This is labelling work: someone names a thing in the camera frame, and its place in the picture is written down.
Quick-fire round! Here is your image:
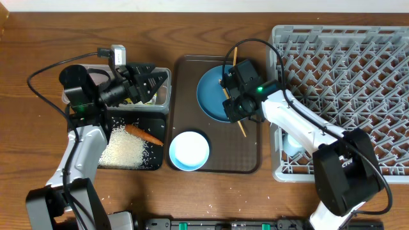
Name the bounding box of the orange carrot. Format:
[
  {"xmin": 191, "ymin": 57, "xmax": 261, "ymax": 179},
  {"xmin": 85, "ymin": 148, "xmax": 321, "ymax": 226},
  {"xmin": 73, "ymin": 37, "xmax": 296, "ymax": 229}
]
[{"xmin": 125, "ymin": 125, "xmax": 164, "ymax": 146}]

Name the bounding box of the brown serving tray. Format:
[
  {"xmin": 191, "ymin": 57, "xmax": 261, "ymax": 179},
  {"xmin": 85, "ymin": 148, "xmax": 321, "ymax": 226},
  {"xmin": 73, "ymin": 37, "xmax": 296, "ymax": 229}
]
[{"xmin": 169, "ymin": 55, "xmax": 261, "ymax": 174}]

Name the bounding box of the yellow green snack wrapper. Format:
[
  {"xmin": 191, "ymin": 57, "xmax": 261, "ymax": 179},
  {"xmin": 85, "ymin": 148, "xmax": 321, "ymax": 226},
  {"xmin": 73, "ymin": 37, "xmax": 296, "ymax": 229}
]
[{"xmin": 122, "ymin": 93, "xmax": 157, "ymax": 105}]

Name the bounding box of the dark blue plate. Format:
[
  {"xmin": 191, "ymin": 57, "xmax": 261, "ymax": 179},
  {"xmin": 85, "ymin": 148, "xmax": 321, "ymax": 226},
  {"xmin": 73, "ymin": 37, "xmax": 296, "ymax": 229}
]
[{"xmin": 196, "ymin": 65, "xmax": 229, "ymax": 123}]

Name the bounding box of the light blue bowl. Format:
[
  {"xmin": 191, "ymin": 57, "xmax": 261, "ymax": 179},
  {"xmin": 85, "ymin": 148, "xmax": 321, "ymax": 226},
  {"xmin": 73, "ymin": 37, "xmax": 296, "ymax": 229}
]
[{"xmin": 169, "ymin": 131, "xmax": 210, "ymax": 171}]

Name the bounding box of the light blue cup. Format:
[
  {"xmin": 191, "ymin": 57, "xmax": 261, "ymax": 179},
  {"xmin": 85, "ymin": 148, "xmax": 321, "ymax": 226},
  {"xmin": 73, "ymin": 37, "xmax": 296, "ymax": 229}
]
[{"xmin": 282, "ymin": 134, "xmax": 305, "ymax": 157}]

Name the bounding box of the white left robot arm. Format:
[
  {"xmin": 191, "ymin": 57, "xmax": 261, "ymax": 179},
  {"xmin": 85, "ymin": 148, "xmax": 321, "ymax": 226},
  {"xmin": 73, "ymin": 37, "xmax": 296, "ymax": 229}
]
[{"xmin": 26, "ymin": 63, "xmax": 171, "ymax": 229}]

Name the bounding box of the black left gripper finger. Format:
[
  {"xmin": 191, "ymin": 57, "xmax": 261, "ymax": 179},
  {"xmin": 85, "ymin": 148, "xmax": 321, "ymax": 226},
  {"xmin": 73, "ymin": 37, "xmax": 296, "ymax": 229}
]
[
  {"xmin": 126, "ymin": 62, "xmax": 156, "ymax": 75},
  {"xmin": 136, "ymin": 72, "xmax": 168, "ymax": 103}
]

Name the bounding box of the clear plastic bin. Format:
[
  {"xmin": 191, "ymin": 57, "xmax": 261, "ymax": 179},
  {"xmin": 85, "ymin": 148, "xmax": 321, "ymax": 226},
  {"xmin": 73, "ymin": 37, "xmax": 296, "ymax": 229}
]
[{"xmin": 61, "ymin": 64, "xmax": 171, "ymax": 115}]

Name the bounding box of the grey dishwasher rack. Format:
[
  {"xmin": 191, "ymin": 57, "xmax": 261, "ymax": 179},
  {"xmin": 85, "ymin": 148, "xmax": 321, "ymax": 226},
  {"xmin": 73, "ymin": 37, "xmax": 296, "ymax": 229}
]
[{"xmin": 266, "ymin": 25, "xmax": 408, "ymax": 184}]

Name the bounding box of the wooden chopstick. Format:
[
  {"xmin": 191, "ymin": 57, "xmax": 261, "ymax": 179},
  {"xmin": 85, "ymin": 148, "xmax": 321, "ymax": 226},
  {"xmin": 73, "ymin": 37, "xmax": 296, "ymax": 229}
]
[
  {"xmin": 233, "ymin": 47, "xmax": 238, "ymax": 66},
  {"xmin": 219, "ymin": 79, "xmax": 247, "ymax": 137}
]

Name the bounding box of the pile of white rice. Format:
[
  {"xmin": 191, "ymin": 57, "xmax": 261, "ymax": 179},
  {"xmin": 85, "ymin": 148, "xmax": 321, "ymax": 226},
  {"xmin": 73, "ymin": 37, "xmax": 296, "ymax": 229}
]
[{"xmin": 98, "ymin": 125, "xmax": 149, "ymax": 169}]

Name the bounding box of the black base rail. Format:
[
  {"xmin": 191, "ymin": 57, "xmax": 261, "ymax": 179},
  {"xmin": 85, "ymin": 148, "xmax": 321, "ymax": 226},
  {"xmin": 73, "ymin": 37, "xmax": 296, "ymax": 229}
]
[{"xmin": 142, "ymin": 218, "xmax": 385, "ymax": 230}]

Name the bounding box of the black plastic tray bin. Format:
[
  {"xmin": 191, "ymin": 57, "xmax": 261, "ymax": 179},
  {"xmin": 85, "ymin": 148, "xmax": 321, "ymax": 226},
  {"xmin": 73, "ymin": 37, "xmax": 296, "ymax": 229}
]
[{"xmin": 111, "ymin": 111, "xmax": 166, "ymax": 171}]

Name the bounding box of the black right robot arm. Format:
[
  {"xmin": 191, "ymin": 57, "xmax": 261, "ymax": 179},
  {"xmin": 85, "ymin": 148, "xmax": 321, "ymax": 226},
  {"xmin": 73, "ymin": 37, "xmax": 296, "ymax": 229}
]
[{"xmin": 196, "ymin": 60, "xmax": 390, "ymax": 229}]

